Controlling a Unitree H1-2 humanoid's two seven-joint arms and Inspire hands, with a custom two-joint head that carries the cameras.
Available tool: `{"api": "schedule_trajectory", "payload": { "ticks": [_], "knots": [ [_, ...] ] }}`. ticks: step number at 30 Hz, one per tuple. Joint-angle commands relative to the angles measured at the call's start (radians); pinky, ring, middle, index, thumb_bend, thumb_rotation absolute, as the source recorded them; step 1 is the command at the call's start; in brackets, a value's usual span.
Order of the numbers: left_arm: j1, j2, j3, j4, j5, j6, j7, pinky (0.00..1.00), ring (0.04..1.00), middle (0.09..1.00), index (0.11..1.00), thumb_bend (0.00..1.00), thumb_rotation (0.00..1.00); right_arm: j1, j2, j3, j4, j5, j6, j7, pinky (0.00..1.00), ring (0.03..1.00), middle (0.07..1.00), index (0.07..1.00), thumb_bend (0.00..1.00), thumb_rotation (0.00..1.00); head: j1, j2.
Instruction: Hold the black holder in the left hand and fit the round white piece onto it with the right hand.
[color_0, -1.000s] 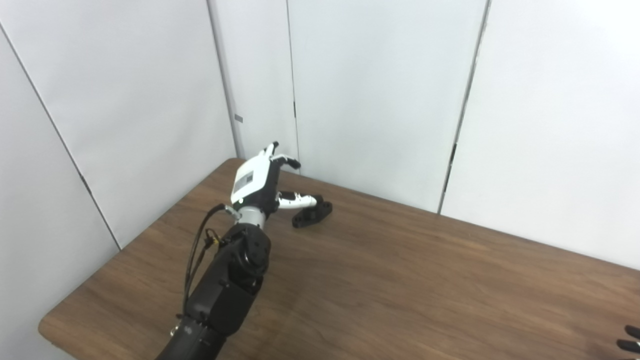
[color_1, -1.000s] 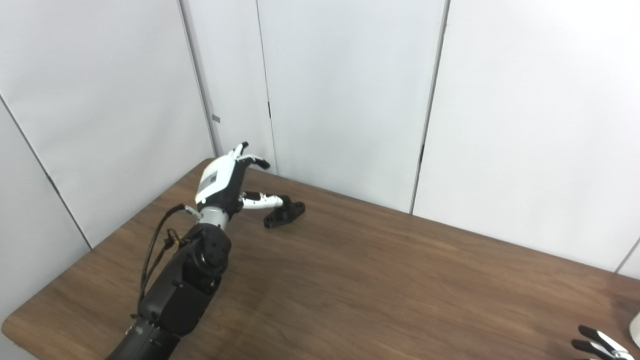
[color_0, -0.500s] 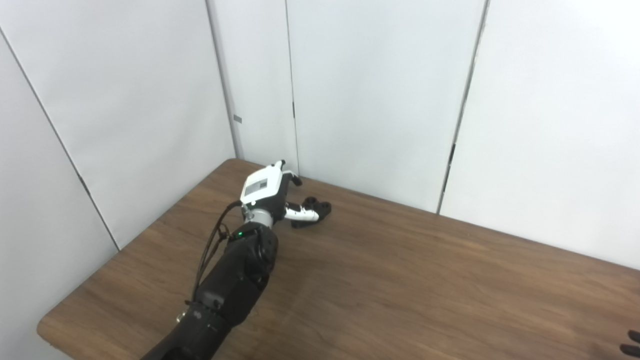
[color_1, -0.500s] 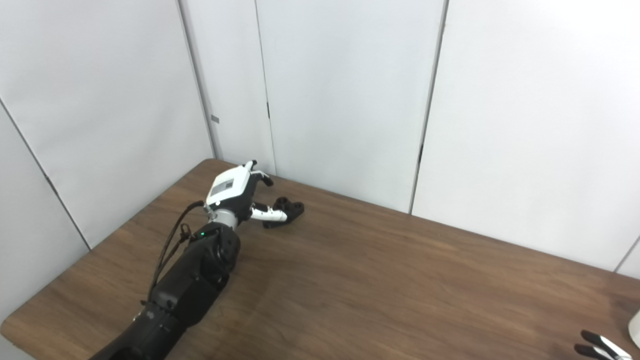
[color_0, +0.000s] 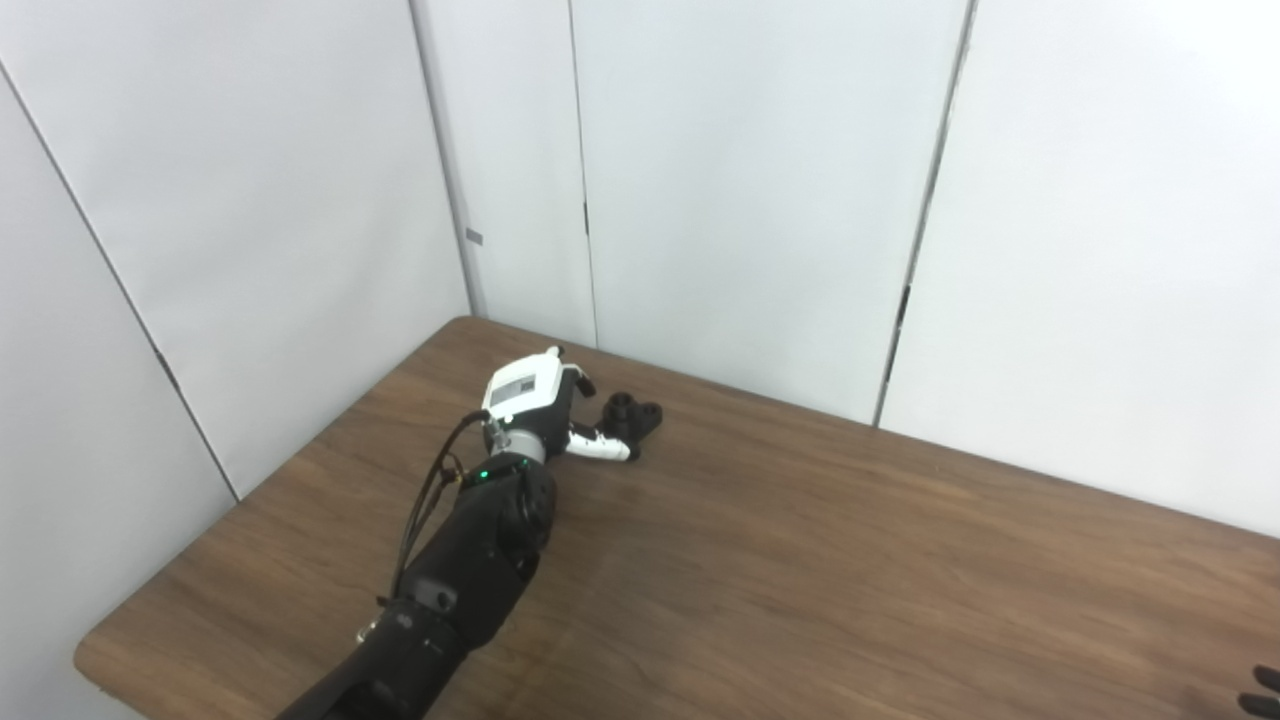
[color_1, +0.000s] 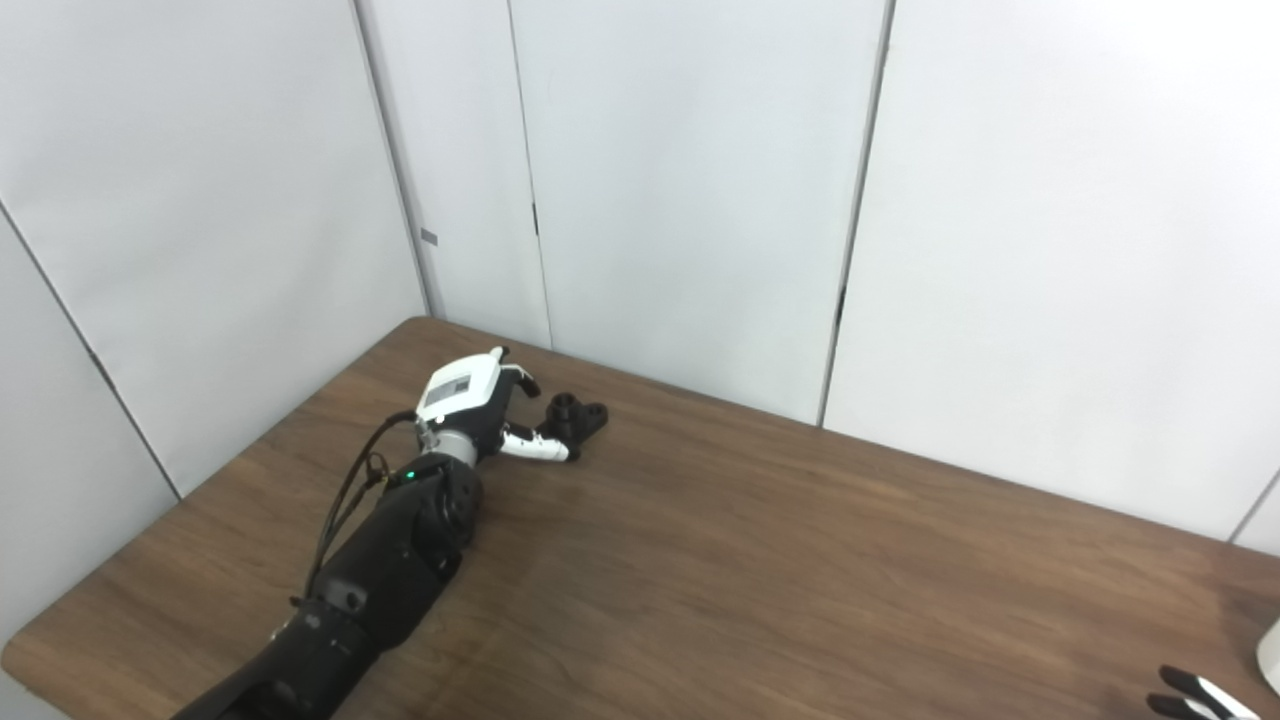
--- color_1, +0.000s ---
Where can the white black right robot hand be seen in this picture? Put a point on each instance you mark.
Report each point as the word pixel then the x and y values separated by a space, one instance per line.
pixel 1200 700

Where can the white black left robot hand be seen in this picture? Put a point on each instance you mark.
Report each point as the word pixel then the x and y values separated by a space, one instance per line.
pixel 462 392

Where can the round white piece with holes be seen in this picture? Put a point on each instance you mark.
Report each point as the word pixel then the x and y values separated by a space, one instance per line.
pixel 1271 660

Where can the black flanged holder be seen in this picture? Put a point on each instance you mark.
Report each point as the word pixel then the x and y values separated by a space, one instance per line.
pixel 580 418

